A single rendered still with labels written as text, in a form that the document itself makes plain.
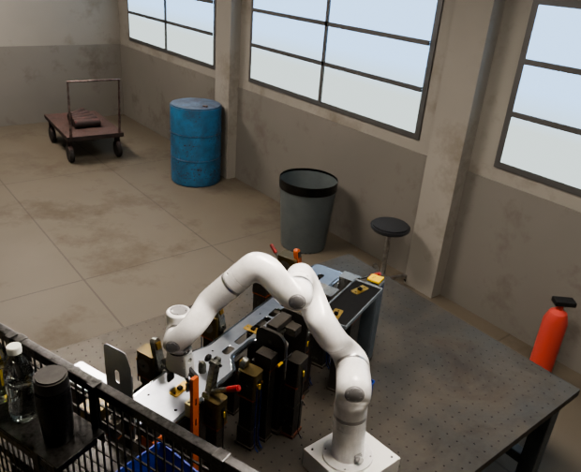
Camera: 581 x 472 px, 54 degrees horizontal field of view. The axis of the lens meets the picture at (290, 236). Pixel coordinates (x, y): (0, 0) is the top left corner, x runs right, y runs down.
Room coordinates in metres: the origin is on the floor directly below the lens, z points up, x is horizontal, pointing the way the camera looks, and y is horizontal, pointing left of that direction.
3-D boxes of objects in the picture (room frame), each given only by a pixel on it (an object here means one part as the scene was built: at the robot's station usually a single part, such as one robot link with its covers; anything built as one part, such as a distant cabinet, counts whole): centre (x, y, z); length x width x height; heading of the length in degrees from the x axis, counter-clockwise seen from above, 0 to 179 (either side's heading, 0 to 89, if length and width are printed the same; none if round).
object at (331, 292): (2.21, -0.19, 0.90); 0.13 x 0.08 x 0.41; 60
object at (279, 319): (1.83, 0.00, 0.94); 0.18 x 0.13 x 0.49; 150
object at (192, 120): (6.39, 1.19, 0.46); 0.60 x 0.60 x 0.93
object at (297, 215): (4.88, -0.13, 0.34); 0.54 x 0.53 x 0.67; 40
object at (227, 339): (2.04, 0.12, 1.00); 1.38 x 0.22 x 0.02; 150
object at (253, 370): (1.66, 0.09, 0.88); 0.11 x 0.07 x 0.37; 60
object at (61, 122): (7.14, 2.79, 0.52); 1.28 x 0.75 x 1.03; 39
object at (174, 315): (1.61, 0.36, 1.28); 0.09 x 0.08 x 0.13; 1
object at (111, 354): (1.39, 0.50, 1.17); 0.12 x 0.01 x 0.34; 60
